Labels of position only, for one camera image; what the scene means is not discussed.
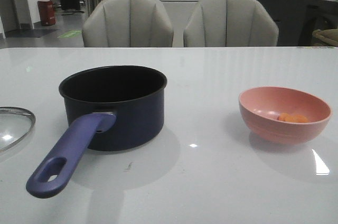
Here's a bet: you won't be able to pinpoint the pink bowl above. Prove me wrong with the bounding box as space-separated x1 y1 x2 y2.
239 86 332 145

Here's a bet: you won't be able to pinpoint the orange ham slices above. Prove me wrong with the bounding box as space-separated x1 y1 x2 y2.
277 113 309 123

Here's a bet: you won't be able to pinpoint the glass lid blue knob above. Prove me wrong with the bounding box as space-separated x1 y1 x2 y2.
1 107 36 153

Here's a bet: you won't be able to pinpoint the dark blue saucepan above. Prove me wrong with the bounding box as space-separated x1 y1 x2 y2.
26 65 167 199

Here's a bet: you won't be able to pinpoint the left grey chair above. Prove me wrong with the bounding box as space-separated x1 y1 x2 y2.
82 0 174 48

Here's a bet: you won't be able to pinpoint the grey chair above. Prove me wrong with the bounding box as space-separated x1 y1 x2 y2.
183 0 279 48
82 0 174 48

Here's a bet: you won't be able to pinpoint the right grey chair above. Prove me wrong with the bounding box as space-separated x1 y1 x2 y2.
183 0 279 48

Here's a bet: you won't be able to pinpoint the red trash bin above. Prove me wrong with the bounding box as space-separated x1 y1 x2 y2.
37 0 56 26

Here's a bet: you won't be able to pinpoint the dark side table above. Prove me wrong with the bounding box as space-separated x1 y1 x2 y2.
298 0 337 46

